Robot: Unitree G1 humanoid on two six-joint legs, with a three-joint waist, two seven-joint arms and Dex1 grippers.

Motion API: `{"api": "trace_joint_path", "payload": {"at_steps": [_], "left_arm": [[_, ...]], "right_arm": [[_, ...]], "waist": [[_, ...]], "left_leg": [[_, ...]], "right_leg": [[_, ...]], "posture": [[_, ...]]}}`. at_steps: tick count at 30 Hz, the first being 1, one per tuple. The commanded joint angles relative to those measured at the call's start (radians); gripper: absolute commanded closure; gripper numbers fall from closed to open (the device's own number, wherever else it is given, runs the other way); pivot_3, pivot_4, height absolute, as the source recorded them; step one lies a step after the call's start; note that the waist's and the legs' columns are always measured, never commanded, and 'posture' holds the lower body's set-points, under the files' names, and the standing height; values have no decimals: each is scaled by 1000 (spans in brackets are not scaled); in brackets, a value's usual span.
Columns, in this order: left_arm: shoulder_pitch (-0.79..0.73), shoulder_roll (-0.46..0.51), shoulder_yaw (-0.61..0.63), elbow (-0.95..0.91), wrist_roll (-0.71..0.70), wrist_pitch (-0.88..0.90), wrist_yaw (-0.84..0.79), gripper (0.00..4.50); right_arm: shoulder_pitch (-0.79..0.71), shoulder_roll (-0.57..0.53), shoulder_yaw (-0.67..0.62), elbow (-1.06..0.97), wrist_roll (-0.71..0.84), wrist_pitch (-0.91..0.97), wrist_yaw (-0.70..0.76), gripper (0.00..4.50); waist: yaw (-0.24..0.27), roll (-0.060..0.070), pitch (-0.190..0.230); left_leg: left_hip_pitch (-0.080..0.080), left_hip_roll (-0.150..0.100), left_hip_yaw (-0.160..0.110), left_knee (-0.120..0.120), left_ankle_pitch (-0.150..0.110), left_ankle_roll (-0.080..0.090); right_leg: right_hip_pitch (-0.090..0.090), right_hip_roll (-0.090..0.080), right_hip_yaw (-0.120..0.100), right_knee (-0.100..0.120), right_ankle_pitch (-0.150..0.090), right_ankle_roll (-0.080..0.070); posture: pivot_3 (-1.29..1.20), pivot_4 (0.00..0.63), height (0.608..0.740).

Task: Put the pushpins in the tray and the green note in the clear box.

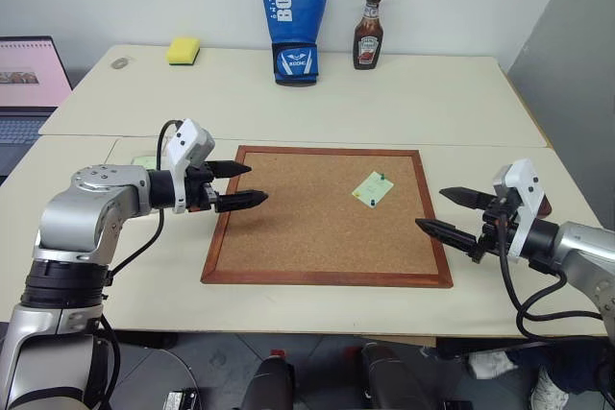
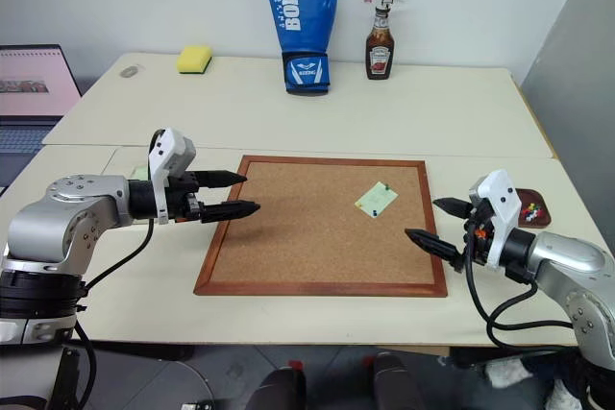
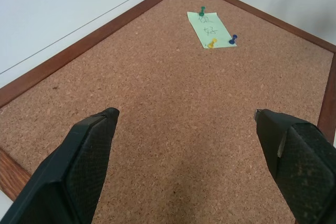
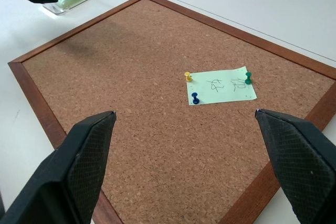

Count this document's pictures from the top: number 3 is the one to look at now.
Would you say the light green paper note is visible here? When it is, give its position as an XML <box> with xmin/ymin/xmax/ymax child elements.
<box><xmin>186</xmin><ymin>11</ymin><xmax>238</xmax><ymax>49</ymax></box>

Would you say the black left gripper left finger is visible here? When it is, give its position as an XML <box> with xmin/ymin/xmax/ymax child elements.
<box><xmin>0</xmin><ymin>107</ymin><xmax>120</xmax><ymax>224</ymax></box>

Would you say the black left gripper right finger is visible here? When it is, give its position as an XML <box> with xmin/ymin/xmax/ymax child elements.
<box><xmin>254</xmin><ymin>108</ymin><xmax>336</xmax><ymax>224</ymax></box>

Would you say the cork board with wooden frame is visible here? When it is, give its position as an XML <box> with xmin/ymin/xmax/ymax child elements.
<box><xmin>0</xmin><ymin>0</ymin><xmax>336</xmax><ymax>224</ymax></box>

